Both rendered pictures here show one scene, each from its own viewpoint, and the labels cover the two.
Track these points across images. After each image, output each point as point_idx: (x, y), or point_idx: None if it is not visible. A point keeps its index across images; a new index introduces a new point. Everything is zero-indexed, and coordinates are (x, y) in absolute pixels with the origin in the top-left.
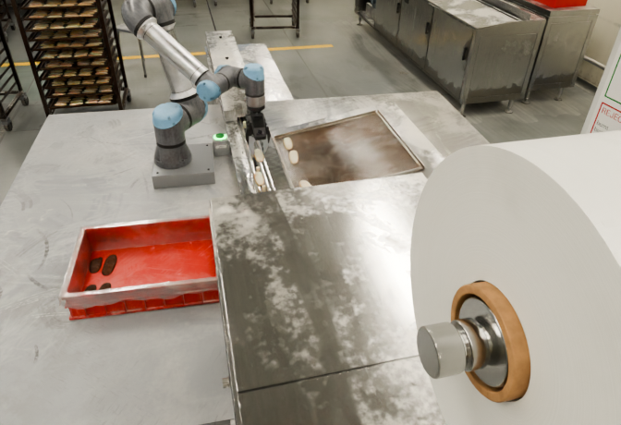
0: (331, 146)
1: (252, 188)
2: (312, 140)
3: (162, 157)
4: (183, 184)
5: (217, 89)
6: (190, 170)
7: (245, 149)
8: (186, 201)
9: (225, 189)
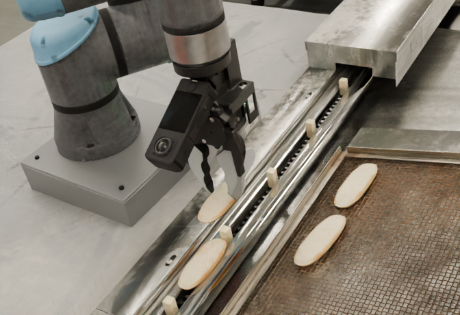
0: (452, 255)
1: (143, 294)
2: (424, 205)
3: (54, 126)
4: (74, 201)
5: None
6: (91, 176)
7: (273, 157)
8: (33, 250)
9: (129, 256)
